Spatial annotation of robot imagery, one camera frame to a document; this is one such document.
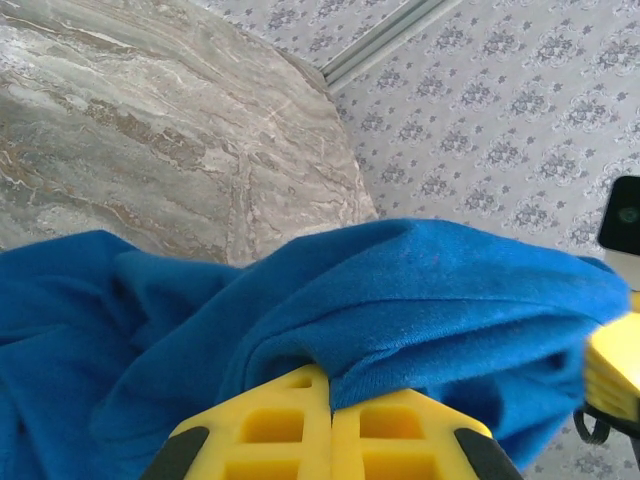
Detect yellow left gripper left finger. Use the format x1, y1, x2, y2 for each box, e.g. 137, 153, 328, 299
144, 363, 334, 480

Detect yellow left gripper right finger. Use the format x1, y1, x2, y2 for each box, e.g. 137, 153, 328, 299
329, 388, 524, 480

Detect blue t-shirt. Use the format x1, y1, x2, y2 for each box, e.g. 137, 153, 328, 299
0, 218, 634, 480

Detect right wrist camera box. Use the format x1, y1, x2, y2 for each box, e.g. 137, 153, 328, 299
598, 174, 640, 291

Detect aluminium frame post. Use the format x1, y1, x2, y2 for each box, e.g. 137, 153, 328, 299
319, 0, 464, 94

